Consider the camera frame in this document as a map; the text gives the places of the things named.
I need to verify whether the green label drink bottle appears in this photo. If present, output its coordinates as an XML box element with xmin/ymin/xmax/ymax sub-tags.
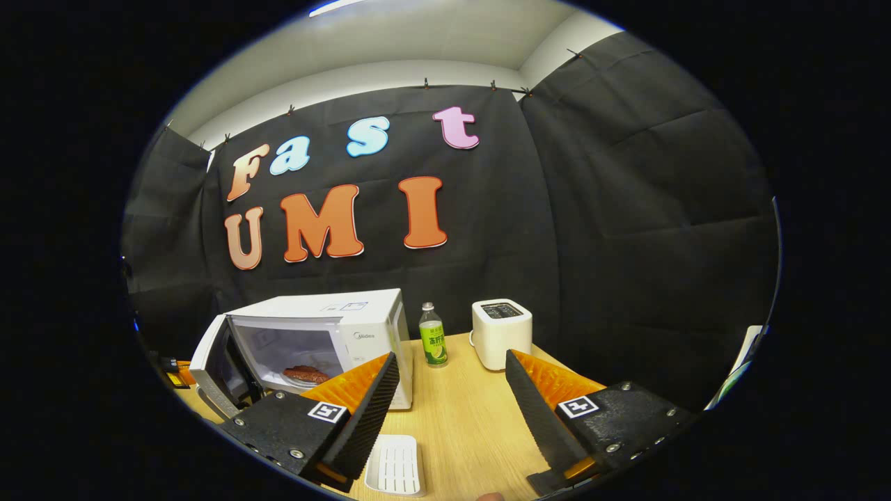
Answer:
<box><xmin>418</xmin><ymin>302</ymin><xmax>449</xmax><ymax>369</ymax></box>

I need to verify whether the black backdrop cloth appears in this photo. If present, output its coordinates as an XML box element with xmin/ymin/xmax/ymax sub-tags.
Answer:
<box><xmin>122</xmin><ymin>31</ymin><xmax>780</xmax><ymax>411</ymax></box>

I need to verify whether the white toaster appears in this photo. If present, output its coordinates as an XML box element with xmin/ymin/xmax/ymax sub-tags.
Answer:
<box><xmin>469</xmin><ymin>299</ymin><xmax>534</xmax><ymax>372</ymax></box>

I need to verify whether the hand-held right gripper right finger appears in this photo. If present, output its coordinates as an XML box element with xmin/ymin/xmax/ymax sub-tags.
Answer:
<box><xmin>505</xmin><ymin>349</ymin><xmax>699</xmax><ymax>497</ymax></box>

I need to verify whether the red-brown meat piece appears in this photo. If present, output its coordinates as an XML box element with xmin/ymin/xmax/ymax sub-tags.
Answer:
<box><xmin>283</xmin><ymin>365</ymin><xmax>332</xmax><ymax>385</ymax></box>

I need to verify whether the white rectangular tray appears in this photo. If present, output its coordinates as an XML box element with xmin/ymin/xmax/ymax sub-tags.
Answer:
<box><xmin>363</xmin><ymin>434</ymin><xmax>427</xmax><ymax>498</ymax></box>

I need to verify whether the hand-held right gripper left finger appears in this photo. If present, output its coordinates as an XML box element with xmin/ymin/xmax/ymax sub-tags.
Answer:
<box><xmin>219</xmin><ymin>352</ymin><xmax>402</xmax><ymax>492</ymax></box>

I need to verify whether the white microwave oven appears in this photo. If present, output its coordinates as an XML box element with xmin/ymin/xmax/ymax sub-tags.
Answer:
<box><xmin>189</xmin><ymin>288</ymin><xmax>414</xmax><ymax>420</ymax></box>

